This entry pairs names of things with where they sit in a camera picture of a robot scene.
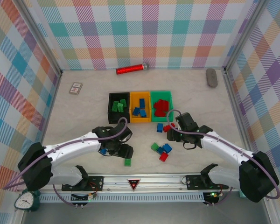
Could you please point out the aluminium right floor rail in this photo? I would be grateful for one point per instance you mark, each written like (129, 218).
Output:
(236, 105)

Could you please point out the small card box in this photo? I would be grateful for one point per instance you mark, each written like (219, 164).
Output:
(75, 88)

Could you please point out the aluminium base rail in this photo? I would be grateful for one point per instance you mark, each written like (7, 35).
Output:
(158, 181)

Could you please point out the grey oval case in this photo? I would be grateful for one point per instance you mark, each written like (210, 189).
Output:
(212, 77)

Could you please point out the small green lego brick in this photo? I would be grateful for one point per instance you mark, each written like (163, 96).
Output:
(116, 102)
(154, 146)
(123, 102)

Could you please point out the right black connector module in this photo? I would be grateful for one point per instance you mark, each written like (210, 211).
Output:
(212, 194)

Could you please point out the long green lego brick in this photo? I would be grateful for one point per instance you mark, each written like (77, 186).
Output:
(113, 108)
(120, 108)
(128, 162)

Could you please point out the small blue lego brick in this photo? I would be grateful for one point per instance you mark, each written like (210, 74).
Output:
(103, 151)

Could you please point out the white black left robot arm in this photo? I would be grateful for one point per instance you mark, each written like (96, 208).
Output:
(72, 147)

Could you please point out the red lego brick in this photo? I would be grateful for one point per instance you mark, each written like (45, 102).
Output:
(156, 105)
(163, 103)
(163, 157)
(168, 128)
(165, 110)
(159, 113)

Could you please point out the aluminium right frame post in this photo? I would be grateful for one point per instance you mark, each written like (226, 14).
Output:
(243, 35)

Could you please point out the dark green alarm clock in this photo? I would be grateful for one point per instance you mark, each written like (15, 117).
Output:
(24, 201)

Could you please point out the black plastic bin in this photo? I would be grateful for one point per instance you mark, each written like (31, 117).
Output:
(110, 116)

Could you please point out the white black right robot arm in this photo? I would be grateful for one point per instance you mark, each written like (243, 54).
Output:
(224, 147)

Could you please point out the aluminium left floor rail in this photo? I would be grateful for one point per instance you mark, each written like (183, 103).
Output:
(51, 102)

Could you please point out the black left mount plate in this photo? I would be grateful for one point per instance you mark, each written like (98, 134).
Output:
(96, 183)

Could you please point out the aluminium left frame post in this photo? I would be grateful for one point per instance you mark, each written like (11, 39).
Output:
(42, 38)

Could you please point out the black connector module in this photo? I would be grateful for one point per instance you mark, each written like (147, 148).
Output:
(212, 194)
(80, 198)

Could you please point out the black triangular emblem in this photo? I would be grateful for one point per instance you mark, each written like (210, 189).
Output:
(133, 184)

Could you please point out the black right mount plate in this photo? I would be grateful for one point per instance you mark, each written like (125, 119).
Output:
(193, 182)

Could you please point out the black mount plate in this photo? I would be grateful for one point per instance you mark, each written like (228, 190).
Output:
(193, 182)
(96, 183)

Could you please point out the dark blue lego brick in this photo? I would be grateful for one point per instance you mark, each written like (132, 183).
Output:
(159, 150)

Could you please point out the aluminium frame post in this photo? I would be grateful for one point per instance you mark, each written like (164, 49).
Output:
(42, 38)
(243, 35)

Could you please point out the green plastic bin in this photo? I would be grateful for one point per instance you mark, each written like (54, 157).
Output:
(154, 96)

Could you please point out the aluminium floor rail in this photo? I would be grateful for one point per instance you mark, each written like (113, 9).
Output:
(51, 102)
(236, 105)

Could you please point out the long blue lego brick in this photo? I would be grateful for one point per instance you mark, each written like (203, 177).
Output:
(142, 103)

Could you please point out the red glitter toy microphone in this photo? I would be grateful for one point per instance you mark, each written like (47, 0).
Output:
(130, 69)

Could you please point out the yellow plastic bin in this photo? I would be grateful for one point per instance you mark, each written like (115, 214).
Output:
(134, 102)

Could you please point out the left black connector module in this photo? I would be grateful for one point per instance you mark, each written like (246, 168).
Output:
(80, 198)

